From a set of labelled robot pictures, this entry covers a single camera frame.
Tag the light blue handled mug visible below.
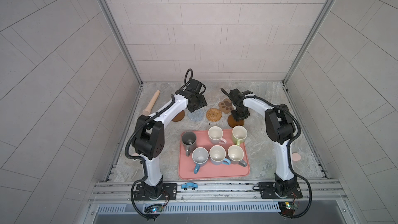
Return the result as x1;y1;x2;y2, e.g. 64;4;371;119
209;145;231;166

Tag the pink round disc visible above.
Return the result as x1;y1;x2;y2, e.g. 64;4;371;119
291;152;302;162

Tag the green mug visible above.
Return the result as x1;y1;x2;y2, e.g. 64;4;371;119
232;125;248;146

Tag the grey metal mug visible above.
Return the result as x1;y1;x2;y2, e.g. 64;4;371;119
181;132;197;157

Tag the teal handled mug right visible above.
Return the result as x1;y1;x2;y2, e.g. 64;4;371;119
228;145;247;167

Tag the left circuit board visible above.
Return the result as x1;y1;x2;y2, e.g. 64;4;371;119
145;204;164;214

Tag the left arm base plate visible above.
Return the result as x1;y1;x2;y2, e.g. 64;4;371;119
131;183;177;201

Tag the right circuit board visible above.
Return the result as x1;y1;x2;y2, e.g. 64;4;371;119
278;202;299;217

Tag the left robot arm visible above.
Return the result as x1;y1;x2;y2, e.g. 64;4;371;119
124;68;207;200

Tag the circuit board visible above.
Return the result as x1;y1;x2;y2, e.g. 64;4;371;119
145;204;164;214
278;202;299;217

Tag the blue toy car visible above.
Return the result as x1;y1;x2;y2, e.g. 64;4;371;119
181;182;198;190

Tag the dark wooden coaster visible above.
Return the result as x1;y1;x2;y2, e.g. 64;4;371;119
172;111;185;122
227;115;245;128

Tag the white mug pink handle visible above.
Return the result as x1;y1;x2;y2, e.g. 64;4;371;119
208;126;227;145

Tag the cork paw coaster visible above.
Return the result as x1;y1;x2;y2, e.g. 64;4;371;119
218;98;234;114

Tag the beige wooden pestle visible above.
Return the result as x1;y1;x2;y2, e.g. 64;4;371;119
142;90;160;116

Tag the blue woven coaster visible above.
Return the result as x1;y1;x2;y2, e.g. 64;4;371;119
188;109;205;122

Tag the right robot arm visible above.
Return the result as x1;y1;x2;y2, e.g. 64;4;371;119
221;88;304;198

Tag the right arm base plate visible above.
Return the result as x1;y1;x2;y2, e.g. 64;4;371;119
257;182;303;199

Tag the aluminium rail frame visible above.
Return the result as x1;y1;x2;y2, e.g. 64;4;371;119
77;178;359;224

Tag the pink silicone tray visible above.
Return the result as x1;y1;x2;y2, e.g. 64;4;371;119
178;130;251;180

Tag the rattan woven coaster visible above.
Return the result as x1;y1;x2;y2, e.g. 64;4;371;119
206;108;222;122

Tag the blue handled mug left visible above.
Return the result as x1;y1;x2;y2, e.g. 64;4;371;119
192;147;209;174

